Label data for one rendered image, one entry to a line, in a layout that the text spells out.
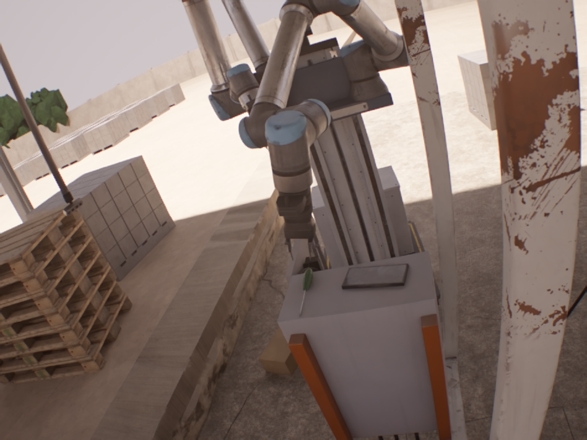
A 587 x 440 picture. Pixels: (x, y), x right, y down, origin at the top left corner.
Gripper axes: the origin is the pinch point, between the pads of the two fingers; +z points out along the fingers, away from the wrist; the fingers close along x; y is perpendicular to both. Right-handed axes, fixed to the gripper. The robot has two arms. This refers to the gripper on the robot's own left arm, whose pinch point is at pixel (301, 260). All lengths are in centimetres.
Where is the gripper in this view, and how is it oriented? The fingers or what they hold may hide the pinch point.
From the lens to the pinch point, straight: 107.8
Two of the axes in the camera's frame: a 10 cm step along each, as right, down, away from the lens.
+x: -9.8, 0.1, 2.1
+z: 1.2, 8.3, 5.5
